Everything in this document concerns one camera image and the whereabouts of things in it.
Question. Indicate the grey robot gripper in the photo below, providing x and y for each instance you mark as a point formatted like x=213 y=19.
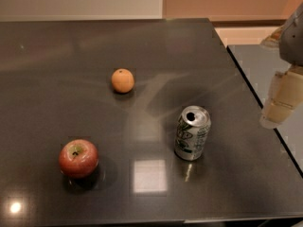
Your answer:
x=293 y=40

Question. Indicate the silver green 7up can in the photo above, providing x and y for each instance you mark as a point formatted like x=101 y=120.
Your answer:
x=193 y=128

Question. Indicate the grey side table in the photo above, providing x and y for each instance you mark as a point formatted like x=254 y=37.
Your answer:
x=258 y=66

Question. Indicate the orange fruit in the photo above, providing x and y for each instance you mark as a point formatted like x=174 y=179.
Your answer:
x=122 y=81

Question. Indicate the red apple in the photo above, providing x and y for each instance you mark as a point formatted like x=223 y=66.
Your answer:
x=78 y=159

